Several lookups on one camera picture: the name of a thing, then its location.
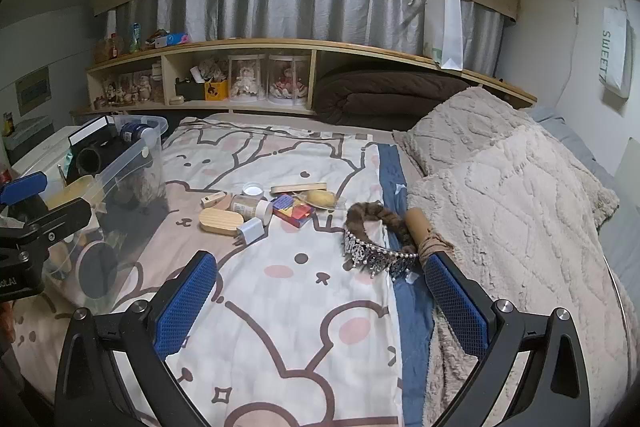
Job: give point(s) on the black storage box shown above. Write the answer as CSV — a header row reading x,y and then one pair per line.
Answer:
x,y
189,89

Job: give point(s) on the white round lid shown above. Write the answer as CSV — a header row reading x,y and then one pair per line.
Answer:
x,y
253,190

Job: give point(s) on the beige fluffy blanket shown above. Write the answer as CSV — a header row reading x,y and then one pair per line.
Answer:
x,y
525,207

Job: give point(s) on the black box with white edge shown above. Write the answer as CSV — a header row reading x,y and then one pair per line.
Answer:
x,y
95,142

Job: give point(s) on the doll in clear case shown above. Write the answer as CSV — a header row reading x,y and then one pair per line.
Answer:
x,y
289,79
247,79

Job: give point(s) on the red bottle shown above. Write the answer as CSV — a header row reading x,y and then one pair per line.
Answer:
x,y
114,47

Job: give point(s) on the dark round tin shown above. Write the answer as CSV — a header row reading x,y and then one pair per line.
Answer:
x,y
95,264

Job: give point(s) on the grey bed sheet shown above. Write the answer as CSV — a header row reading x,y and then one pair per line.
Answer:
x,y
580,142

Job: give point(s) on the folded brown quilt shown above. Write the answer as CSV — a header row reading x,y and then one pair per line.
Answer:
x,y
380,99

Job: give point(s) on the beige twine spool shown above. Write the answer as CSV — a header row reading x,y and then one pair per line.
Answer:
x,y
430,232

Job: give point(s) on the white hanging paper bag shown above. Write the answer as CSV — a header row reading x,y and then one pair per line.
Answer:
x,y
615,52

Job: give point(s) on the yellow item in clear bag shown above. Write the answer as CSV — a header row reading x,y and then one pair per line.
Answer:
x,y
320,198

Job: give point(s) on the grey curtain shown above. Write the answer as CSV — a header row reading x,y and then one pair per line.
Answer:
x,y
300,7

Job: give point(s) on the grey wall panel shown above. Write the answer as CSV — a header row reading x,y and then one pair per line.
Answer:
x,y
34,91

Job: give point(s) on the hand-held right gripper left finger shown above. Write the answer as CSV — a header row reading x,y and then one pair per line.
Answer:
x,y
185,302

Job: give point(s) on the row of small figurines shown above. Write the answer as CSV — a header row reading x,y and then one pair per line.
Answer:
x,y
127,91

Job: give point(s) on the clear toothpick jar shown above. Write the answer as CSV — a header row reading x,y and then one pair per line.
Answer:
x,y
250,207

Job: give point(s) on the yellow box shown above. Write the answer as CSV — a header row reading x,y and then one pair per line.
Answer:
x,y
216,91

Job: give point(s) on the flat wooden stick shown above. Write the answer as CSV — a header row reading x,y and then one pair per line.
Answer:
x,y
298,188

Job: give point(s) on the bear printed bed sheet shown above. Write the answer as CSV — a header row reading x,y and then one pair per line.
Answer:
x,y
300,287

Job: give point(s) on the blue tissue pack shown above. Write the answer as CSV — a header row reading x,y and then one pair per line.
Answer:
x,y
175,39

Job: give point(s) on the small wooden block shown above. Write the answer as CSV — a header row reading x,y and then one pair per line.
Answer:
x,y
213,199

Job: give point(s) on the green bottle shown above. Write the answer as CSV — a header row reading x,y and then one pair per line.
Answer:
x,y
134,37

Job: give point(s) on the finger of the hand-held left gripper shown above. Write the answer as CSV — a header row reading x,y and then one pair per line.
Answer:
x,y
22,187
55,218

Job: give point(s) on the silver tiara crown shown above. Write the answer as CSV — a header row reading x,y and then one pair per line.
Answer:
x,y
375,254

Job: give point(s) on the white charger plug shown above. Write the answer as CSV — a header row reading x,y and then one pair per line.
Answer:
x,y
250,229

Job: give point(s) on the clear plastic storage bin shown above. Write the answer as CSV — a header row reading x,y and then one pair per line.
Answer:
x,y
135,187

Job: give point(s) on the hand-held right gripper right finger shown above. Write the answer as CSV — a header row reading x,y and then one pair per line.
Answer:
x,y
455,302

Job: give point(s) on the blue bottle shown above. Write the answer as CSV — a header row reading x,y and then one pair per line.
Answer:
x,y
134,130

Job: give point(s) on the white cabinet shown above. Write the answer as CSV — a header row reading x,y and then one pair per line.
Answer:
x,y
35,154

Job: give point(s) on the wooden headboard shelf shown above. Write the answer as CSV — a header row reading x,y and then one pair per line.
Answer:
x,y
240,47

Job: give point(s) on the oval wooden box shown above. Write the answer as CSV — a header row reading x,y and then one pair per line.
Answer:
x,y
220,221

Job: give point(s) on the colourful puzzle box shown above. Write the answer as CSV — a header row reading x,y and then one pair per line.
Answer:
x,y
294,209

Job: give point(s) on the brown braided hairband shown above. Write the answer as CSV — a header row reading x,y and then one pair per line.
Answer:
x,y
380,219

